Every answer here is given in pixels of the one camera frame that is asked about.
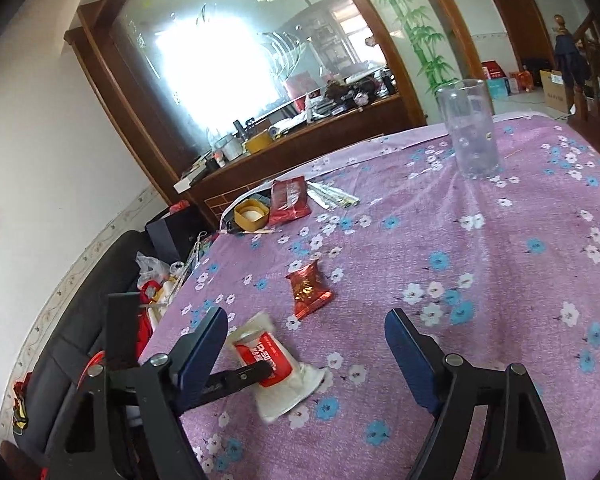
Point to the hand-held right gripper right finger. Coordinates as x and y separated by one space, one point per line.
410 360

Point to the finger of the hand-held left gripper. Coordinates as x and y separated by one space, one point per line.
240 375
124 330

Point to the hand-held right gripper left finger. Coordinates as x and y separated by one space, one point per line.
202 350

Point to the white red-label packet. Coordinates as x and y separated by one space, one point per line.
290 385

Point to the black sofa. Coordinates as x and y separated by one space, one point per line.
80 310

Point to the clear plastic bag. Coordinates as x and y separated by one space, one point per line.
151 266

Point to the red candy wrapper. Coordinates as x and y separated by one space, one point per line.
307 290

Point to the dark paper bag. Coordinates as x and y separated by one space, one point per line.
172 232

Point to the purple floral tablecloth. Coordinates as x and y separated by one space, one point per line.
430 230

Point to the dark red packet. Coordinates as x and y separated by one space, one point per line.
290 201

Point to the silver green sachets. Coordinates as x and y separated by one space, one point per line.
332 195

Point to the silver metal pot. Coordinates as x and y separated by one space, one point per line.
228 146

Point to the wooden mirror cabinet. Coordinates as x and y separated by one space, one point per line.
130 110

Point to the clear plastic cup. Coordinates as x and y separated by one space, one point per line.
470 130

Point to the light blue box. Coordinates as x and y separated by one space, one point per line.
500 88

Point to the red gift box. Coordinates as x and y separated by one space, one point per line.
492 70

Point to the brown cardboard box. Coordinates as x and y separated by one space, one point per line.
555 91

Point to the dark hanging jacket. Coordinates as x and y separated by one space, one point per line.
570 62

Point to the wooden staircase railing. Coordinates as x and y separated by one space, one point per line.
587 55

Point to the wooden door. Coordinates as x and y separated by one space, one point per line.
520 15

